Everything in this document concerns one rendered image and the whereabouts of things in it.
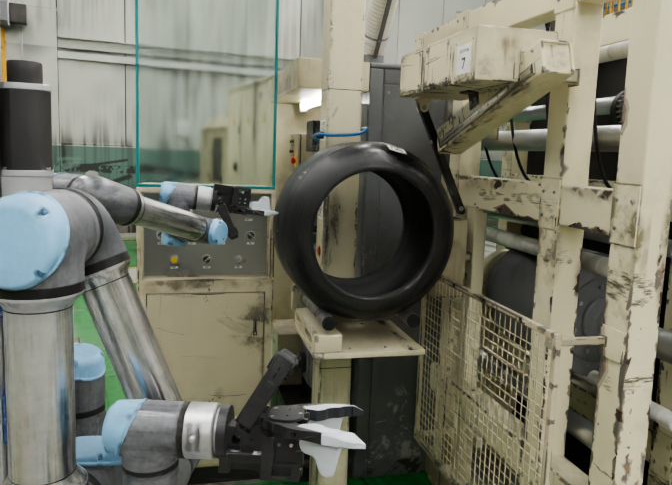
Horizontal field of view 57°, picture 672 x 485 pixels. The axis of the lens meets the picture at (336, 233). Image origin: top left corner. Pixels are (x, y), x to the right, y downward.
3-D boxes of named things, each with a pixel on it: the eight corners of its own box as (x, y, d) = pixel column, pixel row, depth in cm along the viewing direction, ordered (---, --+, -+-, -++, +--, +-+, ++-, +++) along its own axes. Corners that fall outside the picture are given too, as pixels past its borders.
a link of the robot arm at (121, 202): (106, 170, 141) (234, 216, 183) (73, 168, 146) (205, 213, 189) (94, 220, 139) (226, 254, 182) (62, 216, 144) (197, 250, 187)
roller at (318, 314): (314, 303, 226) (302, 304, 225) (313, 291, 225) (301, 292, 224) (336, 330, 192) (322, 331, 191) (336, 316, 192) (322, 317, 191)
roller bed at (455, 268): (408, 286, 250) (412, 213, 246) (442, 286, 254) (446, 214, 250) (427, 298, 231) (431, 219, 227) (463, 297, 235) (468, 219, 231)
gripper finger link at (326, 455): (365, 483, 77) (308, 464, 82) (366, 436, 77) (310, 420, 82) (350, 491, 74) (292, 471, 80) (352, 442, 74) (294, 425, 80)
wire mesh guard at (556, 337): (413, 437, 249) (422, 267, 240) (417, 437, 249) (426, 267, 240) (534, 592, 162) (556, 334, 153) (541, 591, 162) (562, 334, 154)
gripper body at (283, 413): (308, 462, 88) (224, 458, 88) (310, 401, 88) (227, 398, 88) (304, 483, 80) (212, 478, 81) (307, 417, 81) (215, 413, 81)
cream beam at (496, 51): (397, 97, 224) (399, 56, 222) (461, 101, 230) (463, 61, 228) (472, 80, 165) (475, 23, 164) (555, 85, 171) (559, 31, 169)
